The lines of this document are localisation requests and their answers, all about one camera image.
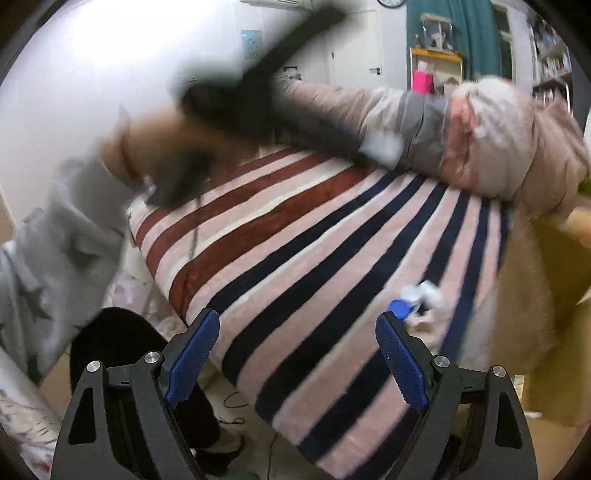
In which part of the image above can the beige fluffy cloth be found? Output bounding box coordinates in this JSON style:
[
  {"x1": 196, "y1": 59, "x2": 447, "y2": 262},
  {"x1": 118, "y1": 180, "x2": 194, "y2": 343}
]
[{"x1": 487, "y1": 99, "x2": 591, "y2": 374}]

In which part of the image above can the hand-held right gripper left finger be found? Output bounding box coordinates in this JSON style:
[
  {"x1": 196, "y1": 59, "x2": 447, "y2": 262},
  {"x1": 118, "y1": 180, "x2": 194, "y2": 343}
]
[{"x1": 50, "y1": 308, "x2": 221, "y2": 480}]

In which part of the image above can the person's dark shoe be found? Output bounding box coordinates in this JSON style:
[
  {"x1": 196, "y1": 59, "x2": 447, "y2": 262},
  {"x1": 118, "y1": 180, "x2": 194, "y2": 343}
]
[{"x1": 196, "y1": 436, "x2": 245, "y2": 478}]

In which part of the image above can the yellow shelf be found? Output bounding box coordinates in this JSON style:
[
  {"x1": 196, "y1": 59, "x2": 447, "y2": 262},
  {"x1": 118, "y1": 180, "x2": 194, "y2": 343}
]
[{"x1": 410, "y1": 47, "x2": 464, "y2": 95}]

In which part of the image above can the person's left forearm grey sleeve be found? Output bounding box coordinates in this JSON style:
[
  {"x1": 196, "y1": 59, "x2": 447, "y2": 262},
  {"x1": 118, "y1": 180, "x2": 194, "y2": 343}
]
[{"x1": 0, "y1": 131, "x2": 139, "y2": 386}]

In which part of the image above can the striped fleece blanket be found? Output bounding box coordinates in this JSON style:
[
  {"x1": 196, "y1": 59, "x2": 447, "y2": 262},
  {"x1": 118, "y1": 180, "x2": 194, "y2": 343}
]
[{"x1": 127, "y1": 145, "x2": 509, "y2": 478}]

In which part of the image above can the black floor cable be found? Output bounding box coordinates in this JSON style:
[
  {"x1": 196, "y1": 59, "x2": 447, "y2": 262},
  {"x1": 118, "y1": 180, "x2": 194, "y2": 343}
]
[{"x1": 217, "y1": 390, "x2": 280, "y2": 464}]

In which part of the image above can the teal curtain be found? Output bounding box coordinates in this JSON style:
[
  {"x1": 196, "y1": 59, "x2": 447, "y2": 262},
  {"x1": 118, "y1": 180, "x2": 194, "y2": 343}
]
[{"x1": 406, "y1": 0, "x2": 505, "y2": 89}]

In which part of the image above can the white bottle with blue cap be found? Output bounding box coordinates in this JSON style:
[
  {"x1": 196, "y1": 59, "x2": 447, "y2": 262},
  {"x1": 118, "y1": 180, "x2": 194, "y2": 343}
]
[{"x1": 390, "y1": 281, "x2": 445, "y2": 324}]

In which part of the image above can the white air conditioner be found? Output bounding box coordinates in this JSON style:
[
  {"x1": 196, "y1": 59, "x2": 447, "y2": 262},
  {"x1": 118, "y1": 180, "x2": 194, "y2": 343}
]
[{"x1": 252, "y1": 0, "x2": 324, "y2": 11}]

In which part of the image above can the white door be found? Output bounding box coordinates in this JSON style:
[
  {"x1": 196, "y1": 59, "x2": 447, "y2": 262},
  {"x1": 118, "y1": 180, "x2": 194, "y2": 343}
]
[{"x1": 277, "y1": 7, "x2": 385, "y2": 89}]

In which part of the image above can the bookshelf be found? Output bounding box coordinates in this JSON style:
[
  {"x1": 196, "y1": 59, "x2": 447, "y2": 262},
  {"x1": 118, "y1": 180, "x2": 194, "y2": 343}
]
[{"x1": 529, "y1": 11, "x2": 575, "y2": 104}]

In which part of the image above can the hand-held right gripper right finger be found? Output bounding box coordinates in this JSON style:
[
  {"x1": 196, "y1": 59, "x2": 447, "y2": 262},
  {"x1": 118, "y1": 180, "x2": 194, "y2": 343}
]
[{"x1": 375, "y1": 311, "x2": 539, "y2": 480}]

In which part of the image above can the person's left hand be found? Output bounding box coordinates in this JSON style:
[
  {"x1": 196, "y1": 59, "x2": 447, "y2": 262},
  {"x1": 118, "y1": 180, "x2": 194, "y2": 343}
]
[{"x1": 127, "y1": 107, "x2": 188, "y2": 183}]

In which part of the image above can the blue wall poster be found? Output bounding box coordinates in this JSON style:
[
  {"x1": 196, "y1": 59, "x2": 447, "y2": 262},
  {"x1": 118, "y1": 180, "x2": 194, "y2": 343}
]
[{"x1": 241, "y1": 29, "x2": 264, "y2": 60}]

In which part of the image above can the floral cloth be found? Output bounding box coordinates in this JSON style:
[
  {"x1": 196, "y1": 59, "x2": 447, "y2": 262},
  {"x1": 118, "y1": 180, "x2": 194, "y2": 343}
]
[{"x1": 0, "y1": 353, "x2": 63, "y2": 467}]

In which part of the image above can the pink beige padded jacket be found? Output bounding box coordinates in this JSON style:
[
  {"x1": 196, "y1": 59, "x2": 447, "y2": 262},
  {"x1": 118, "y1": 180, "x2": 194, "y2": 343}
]
[{"x1": 272, "y1": 76, "x2": 561, "y2": 201}]

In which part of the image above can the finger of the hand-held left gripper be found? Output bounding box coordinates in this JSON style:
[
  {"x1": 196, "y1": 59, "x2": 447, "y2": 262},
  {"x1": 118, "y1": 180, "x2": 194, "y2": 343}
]
[
  {"x1": 247, "y1": 2, "x2": 348, "y2": 90},
  {"x1": 274, "y1": 104, "x2": 370, "y2": 167}
]

